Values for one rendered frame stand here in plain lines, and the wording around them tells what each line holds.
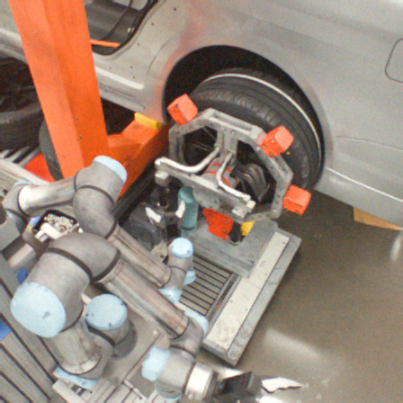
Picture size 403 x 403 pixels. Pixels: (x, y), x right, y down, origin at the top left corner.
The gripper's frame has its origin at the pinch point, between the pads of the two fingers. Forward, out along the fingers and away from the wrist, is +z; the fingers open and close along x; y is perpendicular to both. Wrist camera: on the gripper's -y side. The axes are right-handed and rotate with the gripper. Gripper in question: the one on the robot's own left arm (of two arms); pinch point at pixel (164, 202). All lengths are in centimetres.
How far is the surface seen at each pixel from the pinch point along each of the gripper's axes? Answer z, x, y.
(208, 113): 15.4, 21.6, -29.2
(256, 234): 13, 52, 60
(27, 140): 106, -64, 50
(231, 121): 9.9, 29.3, -28.2
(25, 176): 70, -64, 44
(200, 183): -5.8, 12.9, -15.0
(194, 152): 31.1, 21.1, 7.4
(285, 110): 8, 50, -31
